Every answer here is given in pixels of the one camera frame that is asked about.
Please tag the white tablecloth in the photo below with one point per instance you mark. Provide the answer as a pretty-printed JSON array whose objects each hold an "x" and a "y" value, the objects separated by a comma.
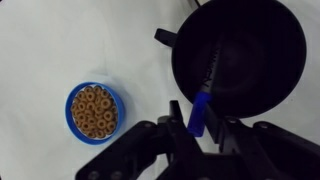
[{"x": 66, "y": 43}]

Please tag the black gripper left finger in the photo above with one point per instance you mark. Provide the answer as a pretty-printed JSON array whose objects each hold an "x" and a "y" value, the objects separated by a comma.
[{"x": 175, "y": 125}]

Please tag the blue bowl of cereal rings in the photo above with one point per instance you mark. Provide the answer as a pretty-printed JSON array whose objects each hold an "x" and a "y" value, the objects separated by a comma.
[{"x": 95, "y": 111}]

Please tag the blue capped black marker pen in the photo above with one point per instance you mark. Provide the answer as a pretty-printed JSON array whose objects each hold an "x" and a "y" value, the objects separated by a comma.
[{"x": 199, "y": 110}]

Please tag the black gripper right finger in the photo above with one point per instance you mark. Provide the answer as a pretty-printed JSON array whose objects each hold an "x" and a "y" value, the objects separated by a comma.
[{"x": 240, "y": 133}]

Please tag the black cup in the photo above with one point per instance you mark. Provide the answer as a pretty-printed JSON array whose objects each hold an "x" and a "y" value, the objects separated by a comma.
[{"x": 260, "y": 60}]

